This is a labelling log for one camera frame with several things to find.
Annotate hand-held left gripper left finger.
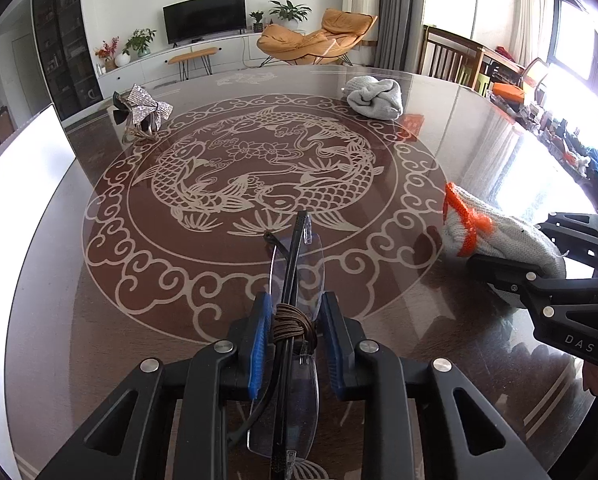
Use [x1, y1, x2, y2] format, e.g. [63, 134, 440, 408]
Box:
[36, 291, 274, 480]

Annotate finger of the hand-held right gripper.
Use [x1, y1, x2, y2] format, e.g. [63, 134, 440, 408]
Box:
[471, 254, 598, 311]
[536, 212, 598, 265]

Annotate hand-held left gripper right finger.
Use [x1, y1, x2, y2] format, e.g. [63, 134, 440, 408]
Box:
[319, 292, 552, 480]

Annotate white knit glove orange cuff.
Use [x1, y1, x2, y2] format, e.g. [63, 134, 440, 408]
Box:
[345, 74, 404, 121]
[441, 182, 568, 282]

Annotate brown cord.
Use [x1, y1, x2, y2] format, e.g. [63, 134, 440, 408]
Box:
[271, 302, 320, 350]

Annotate rimless eyeglasses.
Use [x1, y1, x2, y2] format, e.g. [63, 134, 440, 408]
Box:
[244, 210, 328, 476]

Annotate white storage container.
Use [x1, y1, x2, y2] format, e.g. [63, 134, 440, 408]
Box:
[0, 102, 78, 480]

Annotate person's right hand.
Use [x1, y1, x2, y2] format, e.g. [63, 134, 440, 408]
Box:
[581, 361, 598, 398]

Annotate orange box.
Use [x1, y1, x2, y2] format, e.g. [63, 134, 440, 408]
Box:
[493, 82, 528, 104]

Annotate wooden chair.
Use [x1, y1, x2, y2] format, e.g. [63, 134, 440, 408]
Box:
[418, 24, 486, 89]

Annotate silver bow hair clip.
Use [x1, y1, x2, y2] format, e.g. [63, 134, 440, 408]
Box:
[112, 83, 175, 143]

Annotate grey curtain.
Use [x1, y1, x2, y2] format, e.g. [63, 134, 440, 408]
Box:
[376, 0, 428, 69]

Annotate wooden bench black legs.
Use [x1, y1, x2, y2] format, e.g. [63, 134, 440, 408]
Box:
[167, 47, 219, 82]

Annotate white television cabinet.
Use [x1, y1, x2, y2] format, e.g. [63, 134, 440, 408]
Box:
[96, 30, 280, 92]

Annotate orange lounge chair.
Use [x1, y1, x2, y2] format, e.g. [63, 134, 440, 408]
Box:
[256, 8, 379, 67]

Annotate bushy green potted plant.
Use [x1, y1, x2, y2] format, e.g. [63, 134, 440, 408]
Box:
[122, 28, 158, 58]

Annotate red flower plant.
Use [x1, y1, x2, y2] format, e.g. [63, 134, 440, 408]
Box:
[94, 36, 121, 72]

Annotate black television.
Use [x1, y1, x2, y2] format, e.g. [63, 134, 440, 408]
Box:
[162, 0, 246, 44]

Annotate broad-leaf potted plant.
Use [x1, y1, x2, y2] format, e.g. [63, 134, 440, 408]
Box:
[268, 0, 312, 30]

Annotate dark glass display cabinet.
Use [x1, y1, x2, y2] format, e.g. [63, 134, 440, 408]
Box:
[31, 0, 100, 119]

